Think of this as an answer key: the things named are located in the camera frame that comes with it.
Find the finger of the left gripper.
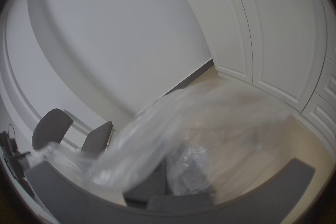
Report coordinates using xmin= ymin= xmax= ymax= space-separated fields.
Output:
xmin=81 ymin=121 xmax=113 ymax=159
xmin=31 ymin=108 xmax=74 ymax=152

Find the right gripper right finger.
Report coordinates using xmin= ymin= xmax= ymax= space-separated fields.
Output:
xmin=168 ymin=147 xmax=217 ymax=211

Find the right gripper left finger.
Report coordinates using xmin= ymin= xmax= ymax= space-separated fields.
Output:
xmin=123 ymin=157 xmax=168 ymax=209

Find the clear plastic bag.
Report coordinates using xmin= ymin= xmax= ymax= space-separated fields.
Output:
xmin=31 ymin=81 xmax=292 ymax=197

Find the white wardrobe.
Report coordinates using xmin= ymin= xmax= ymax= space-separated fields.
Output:
xmin=153 ymin=0 xmax=336 ymax=150

